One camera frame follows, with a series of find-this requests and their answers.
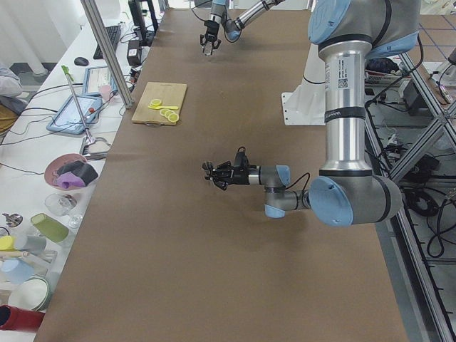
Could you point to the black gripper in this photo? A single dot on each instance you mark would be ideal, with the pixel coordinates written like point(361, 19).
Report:
point(240, 176)
point(211, 29)

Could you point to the clear glass measuring cup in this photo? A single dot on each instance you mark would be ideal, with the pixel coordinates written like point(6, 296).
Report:
point(207, 50)

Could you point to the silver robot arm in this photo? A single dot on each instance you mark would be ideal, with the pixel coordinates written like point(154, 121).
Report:
point(232, 28)
point(346, 192)

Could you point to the pink small cup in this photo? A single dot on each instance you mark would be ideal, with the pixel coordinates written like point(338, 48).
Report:
point(105, 91)

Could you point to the green plastic cup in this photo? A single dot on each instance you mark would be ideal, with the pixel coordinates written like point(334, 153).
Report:
point(50, 228)

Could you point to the light blue cup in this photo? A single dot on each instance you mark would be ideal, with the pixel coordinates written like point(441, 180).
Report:
point(17, 271)

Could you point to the red cup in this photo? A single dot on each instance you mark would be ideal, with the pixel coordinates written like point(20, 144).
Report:
point(16, 319)

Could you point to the bamboo cutting board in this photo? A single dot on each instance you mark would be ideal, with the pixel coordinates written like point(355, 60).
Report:
point(168, 93)

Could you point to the lemon slice far end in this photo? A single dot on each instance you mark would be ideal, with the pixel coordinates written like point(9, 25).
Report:
point(174, 121)

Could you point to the lemon slice by knife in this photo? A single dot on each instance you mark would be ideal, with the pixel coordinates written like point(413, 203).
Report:
point(155, 103)

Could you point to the yellow plastic knife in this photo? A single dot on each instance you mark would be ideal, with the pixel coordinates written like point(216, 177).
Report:
point(160, 107)

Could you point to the teach pendant far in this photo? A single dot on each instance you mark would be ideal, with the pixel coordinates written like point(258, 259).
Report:
point(95, 77)

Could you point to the teach pendant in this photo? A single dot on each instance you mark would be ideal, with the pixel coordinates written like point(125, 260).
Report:
point(95, 77)
point(68, 121)

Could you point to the black computer mouse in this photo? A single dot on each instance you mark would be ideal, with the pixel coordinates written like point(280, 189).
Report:
point(81, 61)

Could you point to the long metal grabber stick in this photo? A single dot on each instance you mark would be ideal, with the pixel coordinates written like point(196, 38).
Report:
point(90, 140)

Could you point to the purple cloth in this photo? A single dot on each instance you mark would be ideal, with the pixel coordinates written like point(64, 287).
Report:
point(70, 179)

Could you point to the teach pendant near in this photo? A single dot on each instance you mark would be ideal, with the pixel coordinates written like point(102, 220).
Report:
point(68, 121)

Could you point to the wine glass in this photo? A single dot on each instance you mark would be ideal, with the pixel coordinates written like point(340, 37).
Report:
point(63, 205)

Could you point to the seated person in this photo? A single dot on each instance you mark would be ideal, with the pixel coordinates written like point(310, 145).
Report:
point(11, 104)

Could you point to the white bowl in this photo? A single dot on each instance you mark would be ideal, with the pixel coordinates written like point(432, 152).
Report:
point(33, 295)

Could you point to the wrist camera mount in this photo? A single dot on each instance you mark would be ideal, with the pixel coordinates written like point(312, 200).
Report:
point(241, 161)

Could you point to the white pedestal base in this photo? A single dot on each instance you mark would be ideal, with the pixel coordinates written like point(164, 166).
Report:
point(306, 104)

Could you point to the aluminium frame post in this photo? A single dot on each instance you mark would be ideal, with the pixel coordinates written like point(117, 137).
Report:
point(96, 23)

